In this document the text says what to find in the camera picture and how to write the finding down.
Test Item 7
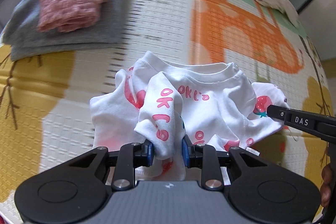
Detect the white strawberry print shirt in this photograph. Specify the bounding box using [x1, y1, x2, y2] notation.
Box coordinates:
[89, 52, 287, 181]

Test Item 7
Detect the person's right hand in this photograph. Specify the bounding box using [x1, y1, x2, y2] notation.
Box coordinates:
[320, 164, 333, 207]

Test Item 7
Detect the colourful foam play mat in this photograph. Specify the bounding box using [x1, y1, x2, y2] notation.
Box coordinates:
[1, 0, 333, 223]

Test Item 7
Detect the grey folded garment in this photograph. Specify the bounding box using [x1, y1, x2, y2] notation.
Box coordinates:
[2, 0, 127, 61]

